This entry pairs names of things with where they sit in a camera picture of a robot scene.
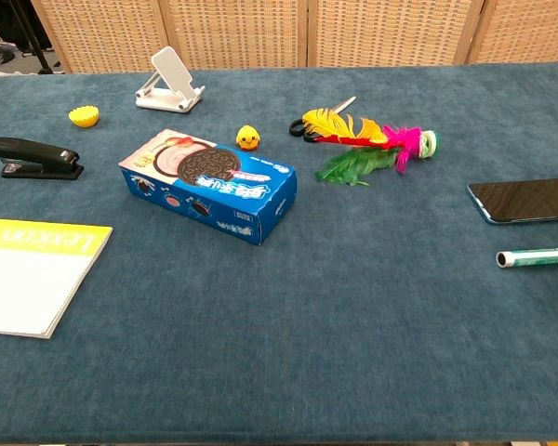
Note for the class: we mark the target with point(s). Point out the wicker folding screen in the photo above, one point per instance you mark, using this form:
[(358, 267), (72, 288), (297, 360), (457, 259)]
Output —
[(242, 32)]

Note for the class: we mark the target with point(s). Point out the blue table cloth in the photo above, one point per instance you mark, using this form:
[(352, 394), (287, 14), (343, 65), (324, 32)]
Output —
[(307, 325)]

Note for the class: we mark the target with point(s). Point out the green and white marker pen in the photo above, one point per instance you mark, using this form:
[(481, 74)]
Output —
[(539, 257)]

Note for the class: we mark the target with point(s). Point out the yellow duck toy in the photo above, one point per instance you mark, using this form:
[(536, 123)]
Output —
[(248, 138)]

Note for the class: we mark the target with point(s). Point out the black smartphone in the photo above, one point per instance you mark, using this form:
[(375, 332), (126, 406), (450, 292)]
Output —
[(525, 200)]

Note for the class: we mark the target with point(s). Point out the black tripod stand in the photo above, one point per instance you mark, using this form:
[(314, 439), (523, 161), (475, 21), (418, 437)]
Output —
[(37, 48)]

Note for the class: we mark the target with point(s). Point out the black stapler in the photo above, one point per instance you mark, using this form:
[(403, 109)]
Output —
[(37, 151)]

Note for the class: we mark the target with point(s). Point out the white folding phone stand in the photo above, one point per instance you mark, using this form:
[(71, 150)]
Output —
[(171, 69)]

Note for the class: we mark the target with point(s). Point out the colourful feather shuttlecock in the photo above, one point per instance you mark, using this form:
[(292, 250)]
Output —
[(404, 137)]

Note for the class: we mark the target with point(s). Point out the yellow white notepad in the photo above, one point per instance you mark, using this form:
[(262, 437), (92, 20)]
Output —
[(28, 279)]

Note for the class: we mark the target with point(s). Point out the blue Oreo cookie box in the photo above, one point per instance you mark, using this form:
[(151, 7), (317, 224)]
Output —
[(214, 190)]

